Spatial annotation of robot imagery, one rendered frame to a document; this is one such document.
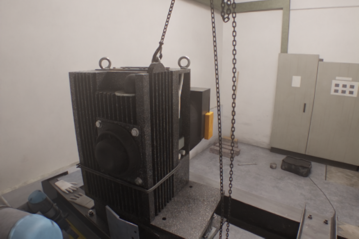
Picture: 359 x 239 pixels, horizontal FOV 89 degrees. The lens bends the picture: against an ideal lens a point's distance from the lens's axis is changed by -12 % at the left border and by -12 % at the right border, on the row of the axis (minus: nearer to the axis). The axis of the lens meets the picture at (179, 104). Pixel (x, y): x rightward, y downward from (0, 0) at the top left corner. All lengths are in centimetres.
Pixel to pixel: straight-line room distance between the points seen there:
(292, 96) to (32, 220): 355
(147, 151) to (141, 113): 17
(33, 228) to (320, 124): 364
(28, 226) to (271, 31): 389
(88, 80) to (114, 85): 13
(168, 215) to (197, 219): 15
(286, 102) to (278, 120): 33
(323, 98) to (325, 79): 29
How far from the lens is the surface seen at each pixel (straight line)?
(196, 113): 123
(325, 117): 371
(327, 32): 387
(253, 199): 171
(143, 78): 81
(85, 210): 165
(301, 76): 363
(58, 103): 197
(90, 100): 107
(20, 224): 54
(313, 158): 404
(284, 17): 386
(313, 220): 167
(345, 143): 384
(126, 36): 234
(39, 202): 124
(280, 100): 372
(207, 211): 118
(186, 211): 117
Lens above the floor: 168
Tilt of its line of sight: 13 degrees down
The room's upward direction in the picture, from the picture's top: straight up
